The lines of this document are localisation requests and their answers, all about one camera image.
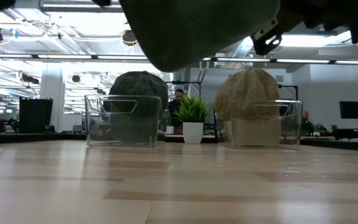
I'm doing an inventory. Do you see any white column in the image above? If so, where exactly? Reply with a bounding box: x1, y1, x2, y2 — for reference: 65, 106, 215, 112
40, 63, 66, 133

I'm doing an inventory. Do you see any olive green baseball cap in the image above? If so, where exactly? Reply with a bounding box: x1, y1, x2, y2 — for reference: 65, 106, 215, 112
103, 70, 170, 146

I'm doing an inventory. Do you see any black cabinet box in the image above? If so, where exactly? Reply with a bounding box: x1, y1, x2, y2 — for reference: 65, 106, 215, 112
19, 97, 54, 134

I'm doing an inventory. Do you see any black background desk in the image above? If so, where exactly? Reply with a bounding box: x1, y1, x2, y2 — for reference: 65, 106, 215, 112
332, 127, 358, 143

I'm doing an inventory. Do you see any black background rack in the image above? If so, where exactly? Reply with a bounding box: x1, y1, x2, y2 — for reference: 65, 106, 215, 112
277, 83, 299, 101

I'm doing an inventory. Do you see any teal green baseball cap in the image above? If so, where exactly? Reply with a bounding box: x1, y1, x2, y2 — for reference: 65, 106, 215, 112
118, 0, 281, 73

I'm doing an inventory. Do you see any long ceiling light strip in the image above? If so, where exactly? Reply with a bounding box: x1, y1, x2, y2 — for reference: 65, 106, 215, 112
0, 53, 358, 65

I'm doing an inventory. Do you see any small green potted plant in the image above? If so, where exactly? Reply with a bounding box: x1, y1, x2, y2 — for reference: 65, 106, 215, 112
174, 95, 211, 144

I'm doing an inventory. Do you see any clear plastic bin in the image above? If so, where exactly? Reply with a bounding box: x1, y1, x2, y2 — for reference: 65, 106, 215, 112
216, 99, 303, 149
84, 94, 167, 147

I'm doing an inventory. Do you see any person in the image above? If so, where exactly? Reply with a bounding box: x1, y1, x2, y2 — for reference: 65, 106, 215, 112
167, 88, 185, 135
301, 110, 328, 137

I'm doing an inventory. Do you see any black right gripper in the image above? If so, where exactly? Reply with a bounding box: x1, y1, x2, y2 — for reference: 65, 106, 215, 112
250, 0, 352, 56

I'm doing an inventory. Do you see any black computer monitor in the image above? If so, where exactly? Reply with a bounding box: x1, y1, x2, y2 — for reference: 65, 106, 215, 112
339, 101, 358, 119

